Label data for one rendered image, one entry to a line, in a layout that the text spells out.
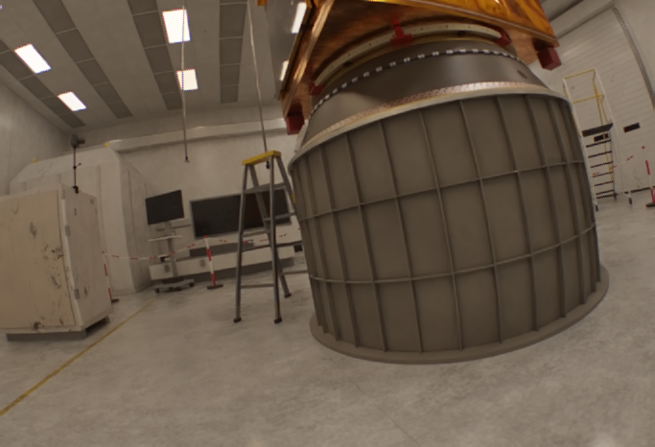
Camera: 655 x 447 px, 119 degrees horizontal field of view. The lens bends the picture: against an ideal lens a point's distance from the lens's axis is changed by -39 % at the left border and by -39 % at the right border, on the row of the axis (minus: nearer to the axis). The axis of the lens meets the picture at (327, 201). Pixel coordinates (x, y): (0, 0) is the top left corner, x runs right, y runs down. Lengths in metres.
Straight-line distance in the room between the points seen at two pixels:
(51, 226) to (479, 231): 3.41
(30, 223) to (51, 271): 0.54
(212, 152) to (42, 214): 7.85
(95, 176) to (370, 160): 6.50
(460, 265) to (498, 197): 0.34
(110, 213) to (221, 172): 4.58
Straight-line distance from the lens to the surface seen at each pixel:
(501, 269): 1.47
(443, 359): 1.48
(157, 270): 7.02
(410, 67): 1.71
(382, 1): 1.71
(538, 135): 1.63
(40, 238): 3.48
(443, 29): 1.94
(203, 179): 10.36
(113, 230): 7.02
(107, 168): 7.28
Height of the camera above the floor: 0.69
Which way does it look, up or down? 5 degrees up
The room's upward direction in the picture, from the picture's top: 10 degrees counter-clockwise
